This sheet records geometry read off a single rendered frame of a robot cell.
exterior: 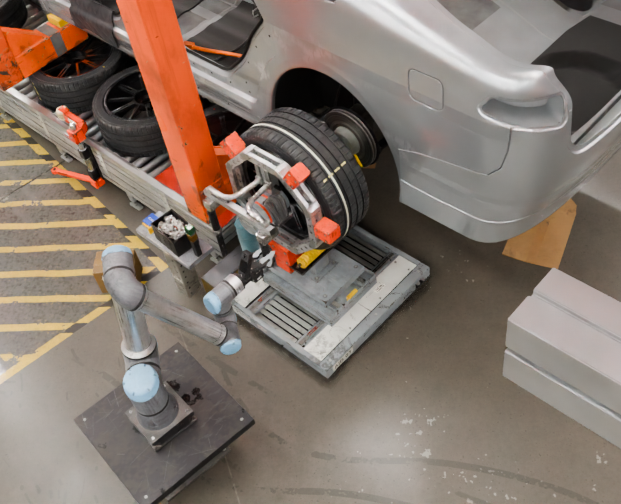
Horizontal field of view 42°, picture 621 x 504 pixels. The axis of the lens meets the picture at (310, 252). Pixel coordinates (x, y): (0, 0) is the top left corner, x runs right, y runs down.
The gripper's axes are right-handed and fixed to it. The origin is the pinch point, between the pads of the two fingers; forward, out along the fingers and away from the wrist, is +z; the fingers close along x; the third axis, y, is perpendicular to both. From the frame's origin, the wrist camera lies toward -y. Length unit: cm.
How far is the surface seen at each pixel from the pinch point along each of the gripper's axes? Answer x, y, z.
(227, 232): -70, 57, 25
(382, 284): 10, 75, 58
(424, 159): 38, -27, 61
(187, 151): -60, -18, 10
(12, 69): -252, 20, 20
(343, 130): -17, -10, 70
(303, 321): -8, 77, 16
